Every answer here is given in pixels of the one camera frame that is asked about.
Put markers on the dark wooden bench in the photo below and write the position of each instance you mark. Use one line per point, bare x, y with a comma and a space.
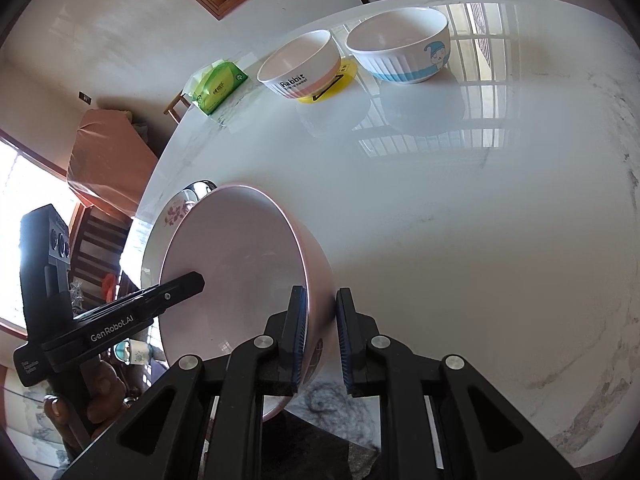
97, 241

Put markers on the white plate with pink roses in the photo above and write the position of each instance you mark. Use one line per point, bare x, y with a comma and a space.
163, 229

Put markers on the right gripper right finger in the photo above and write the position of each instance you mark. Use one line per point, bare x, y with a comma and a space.
360, 375

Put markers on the white Rabbit bowl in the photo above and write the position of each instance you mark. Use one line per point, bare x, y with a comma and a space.
303, 66

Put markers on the green tissue pack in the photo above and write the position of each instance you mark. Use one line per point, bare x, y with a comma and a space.
211, 85

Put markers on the white ribbed blue cartoon bowl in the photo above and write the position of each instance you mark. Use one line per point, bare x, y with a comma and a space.
405, 46

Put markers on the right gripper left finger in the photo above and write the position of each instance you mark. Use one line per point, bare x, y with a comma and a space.
284, 362

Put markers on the bright side window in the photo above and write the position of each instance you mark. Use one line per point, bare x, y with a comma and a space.
36, 208

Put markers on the black wall switch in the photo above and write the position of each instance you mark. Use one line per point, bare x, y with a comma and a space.
84, 98

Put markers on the pink bowl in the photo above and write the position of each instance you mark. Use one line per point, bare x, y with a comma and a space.
251, 254

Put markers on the pink covered furniture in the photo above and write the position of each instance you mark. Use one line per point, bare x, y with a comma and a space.
110, 165

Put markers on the light wooden chair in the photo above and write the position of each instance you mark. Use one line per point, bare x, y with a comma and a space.
179, 104

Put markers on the person's left hand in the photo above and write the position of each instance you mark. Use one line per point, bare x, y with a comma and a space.
107, 404

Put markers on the yellow round warning sticker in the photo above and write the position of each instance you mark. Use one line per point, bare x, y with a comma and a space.
345, 75

